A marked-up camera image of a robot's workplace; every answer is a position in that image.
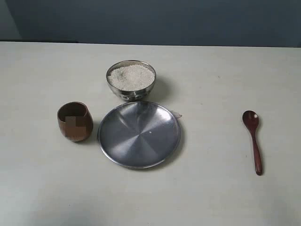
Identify dark red wooden spoon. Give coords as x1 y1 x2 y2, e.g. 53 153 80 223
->
242 110 263 176

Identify steel bowl of rice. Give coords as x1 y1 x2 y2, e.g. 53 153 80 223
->
106 60 156 101

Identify brown wooden cup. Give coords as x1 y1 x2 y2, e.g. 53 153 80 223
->
57 102 94 142

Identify round steel plate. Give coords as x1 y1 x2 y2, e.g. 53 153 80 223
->
97 101 181 169

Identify clear tape scrap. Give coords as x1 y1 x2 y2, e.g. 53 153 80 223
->
171 111 182 119

